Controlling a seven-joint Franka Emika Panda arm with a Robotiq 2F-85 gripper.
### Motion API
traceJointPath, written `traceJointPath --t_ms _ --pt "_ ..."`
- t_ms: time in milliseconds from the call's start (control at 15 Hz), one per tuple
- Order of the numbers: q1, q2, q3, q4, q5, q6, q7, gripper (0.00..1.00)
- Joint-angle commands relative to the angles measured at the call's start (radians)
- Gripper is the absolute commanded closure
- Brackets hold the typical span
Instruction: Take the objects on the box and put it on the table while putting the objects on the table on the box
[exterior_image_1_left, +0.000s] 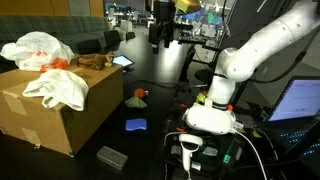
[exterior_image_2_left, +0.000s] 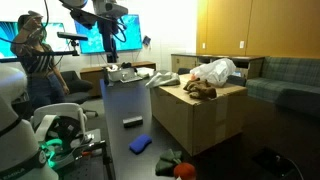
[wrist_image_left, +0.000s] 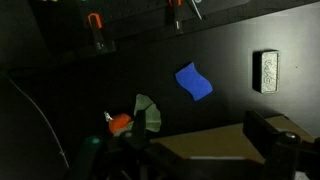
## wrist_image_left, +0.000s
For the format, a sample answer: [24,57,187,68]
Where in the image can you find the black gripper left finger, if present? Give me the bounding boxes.
[120,110,152,157]

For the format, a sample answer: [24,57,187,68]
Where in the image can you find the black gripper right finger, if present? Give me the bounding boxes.
[243,111,301,167]

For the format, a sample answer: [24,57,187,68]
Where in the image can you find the plush orange radish toy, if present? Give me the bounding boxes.
[103,94,162,135]

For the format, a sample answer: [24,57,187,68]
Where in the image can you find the blue sponge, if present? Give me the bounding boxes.
[175,63,213,101]

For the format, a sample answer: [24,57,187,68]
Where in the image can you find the cardboard box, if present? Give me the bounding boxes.
[151,115,319,164]

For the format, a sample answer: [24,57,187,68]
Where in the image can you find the grey whiteboard eraser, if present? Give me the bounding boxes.
[252,50,280,94]

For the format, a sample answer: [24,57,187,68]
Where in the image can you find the orange handled clamp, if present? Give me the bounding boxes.
[87,13,116,54]
[168,0,183,34]

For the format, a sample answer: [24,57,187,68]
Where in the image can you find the thin black cable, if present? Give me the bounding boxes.
[6,74,71,170]

